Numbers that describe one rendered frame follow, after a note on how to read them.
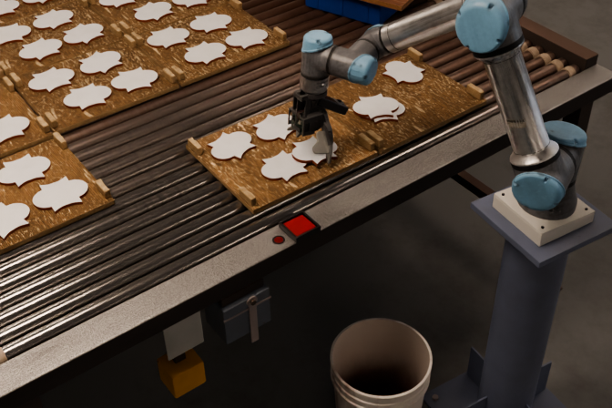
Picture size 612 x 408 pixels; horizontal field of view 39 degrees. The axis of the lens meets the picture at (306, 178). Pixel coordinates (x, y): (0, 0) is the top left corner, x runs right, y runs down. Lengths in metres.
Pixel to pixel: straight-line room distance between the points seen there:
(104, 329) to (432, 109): 1.15
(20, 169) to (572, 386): 1.90
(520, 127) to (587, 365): 1.35
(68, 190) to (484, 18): 1.15
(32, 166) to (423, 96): 1.14
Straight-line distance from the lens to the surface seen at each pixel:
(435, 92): 2.66
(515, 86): 1.99
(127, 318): 2.03
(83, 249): 2.21
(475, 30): 1.92
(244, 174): 2.33
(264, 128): 2.48
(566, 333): 3.27
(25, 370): 1.99
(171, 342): 2.12
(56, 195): 2.34
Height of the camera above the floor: 2.39
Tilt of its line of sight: 39 degrees down
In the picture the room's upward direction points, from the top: 1 degrees counter-clockwise
